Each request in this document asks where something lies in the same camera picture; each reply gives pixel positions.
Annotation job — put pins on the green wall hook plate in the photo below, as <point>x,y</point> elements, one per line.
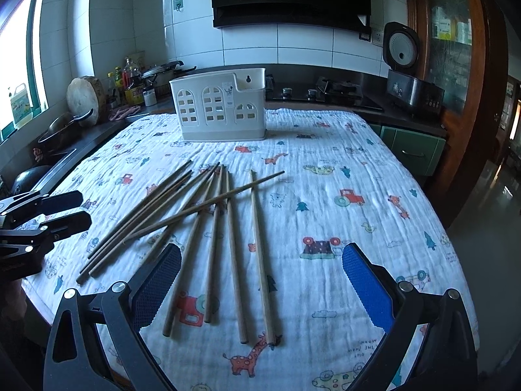
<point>178,5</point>

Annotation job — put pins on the wooden chopstick four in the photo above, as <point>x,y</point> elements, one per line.
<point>193,210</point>

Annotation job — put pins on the black gas stove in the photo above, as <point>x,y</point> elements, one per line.
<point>323,91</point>

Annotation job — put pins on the pink dish cloth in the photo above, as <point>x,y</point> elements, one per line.
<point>123,112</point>

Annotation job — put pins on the steel wok pan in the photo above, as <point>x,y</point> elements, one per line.
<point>61,131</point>

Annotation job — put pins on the window with green frame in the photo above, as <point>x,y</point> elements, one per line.
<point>22,91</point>

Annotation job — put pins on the printed white table cloth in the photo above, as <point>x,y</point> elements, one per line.
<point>341,185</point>

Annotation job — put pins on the white plastic utensil holder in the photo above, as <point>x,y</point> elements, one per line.
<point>222,105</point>

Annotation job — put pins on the small white jar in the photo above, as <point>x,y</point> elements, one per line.
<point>149,97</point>

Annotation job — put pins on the black rice cooker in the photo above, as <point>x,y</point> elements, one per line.
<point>401,52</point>

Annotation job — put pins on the round wooden cutting board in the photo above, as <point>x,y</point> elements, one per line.
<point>86,94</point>

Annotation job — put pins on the wooden chopstick nine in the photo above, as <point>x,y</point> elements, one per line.
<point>266,307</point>

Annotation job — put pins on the wooden chopstick six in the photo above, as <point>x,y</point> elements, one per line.
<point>190,246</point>

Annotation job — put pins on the wall power socket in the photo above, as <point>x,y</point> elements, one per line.
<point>377,37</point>

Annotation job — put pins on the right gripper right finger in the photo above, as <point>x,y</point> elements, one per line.
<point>446,358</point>

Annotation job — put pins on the dark soy sauce bottle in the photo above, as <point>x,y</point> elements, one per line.
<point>132,83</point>

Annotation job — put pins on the wooden chopstick one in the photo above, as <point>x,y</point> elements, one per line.
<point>140,206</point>

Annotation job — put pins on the steel pressure cooker pot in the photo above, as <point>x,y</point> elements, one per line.
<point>161,75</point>

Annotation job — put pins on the yellow cap oil bottle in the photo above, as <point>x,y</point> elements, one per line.
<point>112,98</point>

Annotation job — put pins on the wooden chopstick eight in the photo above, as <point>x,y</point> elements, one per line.
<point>242,331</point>

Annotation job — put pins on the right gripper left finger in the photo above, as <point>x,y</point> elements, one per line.
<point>75,358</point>

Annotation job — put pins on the wooden glass display cabinet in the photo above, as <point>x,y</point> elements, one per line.
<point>464,51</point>

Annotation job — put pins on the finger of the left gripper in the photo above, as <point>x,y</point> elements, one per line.
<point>46,234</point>
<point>21,208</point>

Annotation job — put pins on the green base cabinet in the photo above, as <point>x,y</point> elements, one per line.
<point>420,153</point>

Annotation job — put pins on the wooden chopstick five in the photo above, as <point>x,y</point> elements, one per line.
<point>164,237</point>

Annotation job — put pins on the wooden chopstick seven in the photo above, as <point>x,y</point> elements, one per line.
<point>210,264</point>

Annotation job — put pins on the wooden chopstick two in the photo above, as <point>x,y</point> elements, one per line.
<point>128,228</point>

